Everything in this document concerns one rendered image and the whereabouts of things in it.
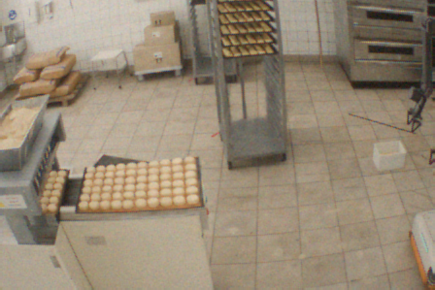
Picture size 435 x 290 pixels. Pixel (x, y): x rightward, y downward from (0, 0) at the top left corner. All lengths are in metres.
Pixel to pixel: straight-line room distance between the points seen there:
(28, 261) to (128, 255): 0.57
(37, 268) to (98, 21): 4.64
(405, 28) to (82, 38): 4.54
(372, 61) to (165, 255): 3.64
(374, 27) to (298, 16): 1.38
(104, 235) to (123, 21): 4.39
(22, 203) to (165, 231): 0.71
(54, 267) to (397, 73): 4.48
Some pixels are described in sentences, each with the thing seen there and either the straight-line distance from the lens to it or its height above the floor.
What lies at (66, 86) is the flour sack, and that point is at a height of 0.24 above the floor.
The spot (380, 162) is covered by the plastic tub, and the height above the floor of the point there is 0.09.
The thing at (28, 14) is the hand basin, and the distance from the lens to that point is 6.57.
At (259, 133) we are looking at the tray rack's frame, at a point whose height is 0.15.
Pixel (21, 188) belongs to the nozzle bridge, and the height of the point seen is 1.17.
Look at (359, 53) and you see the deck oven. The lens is 5.02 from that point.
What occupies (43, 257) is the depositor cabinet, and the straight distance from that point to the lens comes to 2.02.
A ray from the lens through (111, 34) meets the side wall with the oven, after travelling 6.17.
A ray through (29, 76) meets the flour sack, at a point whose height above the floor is 0.50.
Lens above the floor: 2.02
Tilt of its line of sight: 27 degrees down
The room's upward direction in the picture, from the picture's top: 6 degrees counter-clockwise
